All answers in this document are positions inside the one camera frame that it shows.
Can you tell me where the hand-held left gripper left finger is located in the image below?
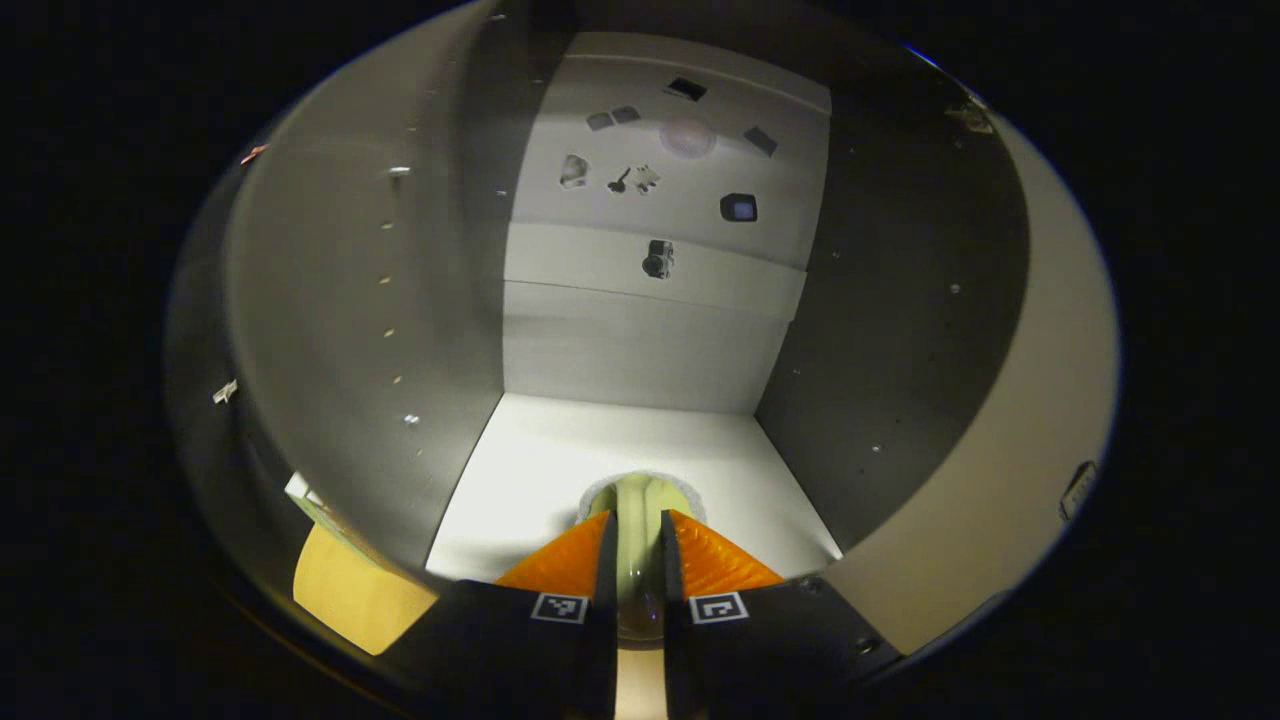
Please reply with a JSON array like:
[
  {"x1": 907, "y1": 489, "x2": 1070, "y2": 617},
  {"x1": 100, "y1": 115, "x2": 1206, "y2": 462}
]
[{"x1": 380, "y1": 510, "x2": 621, "y2": 720}]

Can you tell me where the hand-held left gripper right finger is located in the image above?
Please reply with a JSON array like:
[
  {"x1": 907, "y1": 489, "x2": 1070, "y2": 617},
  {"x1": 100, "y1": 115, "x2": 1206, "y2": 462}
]
[{"x1": 658, "y1": 508, "x2": 909, "y2": 720}]

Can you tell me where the beige cabinet door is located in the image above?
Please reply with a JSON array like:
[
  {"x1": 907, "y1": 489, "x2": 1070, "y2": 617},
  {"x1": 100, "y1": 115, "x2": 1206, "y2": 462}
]
[{"x1": 820, "y1": 105, "x2": 1121, "y2": 658}]

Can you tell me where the dark grey cabinet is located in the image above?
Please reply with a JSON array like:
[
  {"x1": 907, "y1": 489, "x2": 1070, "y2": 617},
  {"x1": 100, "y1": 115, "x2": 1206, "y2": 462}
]
[{"x1": 220, "y1": 0, "x2": 1033, "y2": 586}]

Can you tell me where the black cabinet door handle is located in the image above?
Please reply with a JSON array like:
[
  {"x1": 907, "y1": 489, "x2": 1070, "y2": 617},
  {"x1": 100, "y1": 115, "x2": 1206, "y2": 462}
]
[{"x1": 1058, "y1": 458, "x2": 1099, "y2": 523}]

